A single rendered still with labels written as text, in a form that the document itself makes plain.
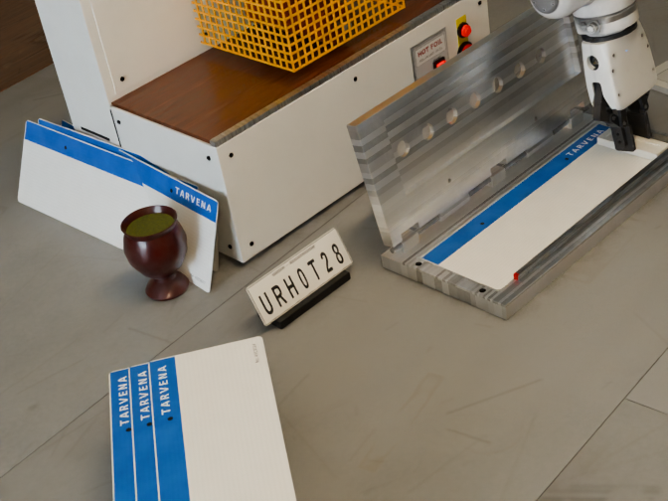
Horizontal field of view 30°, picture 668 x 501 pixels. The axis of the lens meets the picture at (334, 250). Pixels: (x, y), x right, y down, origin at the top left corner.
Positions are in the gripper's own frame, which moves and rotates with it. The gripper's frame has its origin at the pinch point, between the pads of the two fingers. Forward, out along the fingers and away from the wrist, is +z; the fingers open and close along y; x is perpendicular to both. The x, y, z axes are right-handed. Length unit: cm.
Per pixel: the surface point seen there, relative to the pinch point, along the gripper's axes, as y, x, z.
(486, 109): -14.8, 11.4, -9.8
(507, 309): -38.2, -6.7, 4.8
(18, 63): -26, 118, -20
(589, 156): -4.7, 4.3, 1.9
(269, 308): -55, 17, -1
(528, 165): -10.8, 10.3, 0.8
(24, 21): -14, 135, -23
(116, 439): -86, 4, -6
